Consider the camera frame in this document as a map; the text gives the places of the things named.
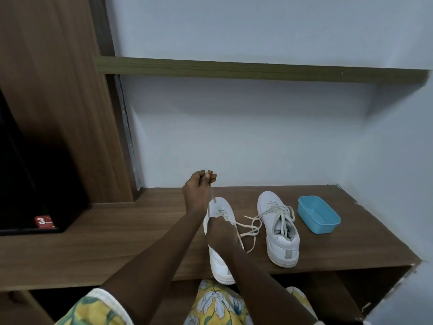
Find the person's left hand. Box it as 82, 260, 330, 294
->
181, 169, 218, 217

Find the person's right hand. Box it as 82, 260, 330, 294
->
205, 215, 243, 257

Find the white sneaker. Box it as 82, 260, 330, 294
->
257, 190, 301, 269
203, 197, 237, 285

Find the blue plastic basket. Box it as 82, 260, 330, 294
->
297, 195, 341, 235

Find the person's right forearm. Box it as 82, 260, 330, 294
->
225, 248, 320, 325

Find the person's left forearm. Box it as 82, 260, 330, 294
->
100, 209, 207, 319

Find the wooden wall shelf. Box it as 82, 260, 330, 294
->
94, 56, 430, 86

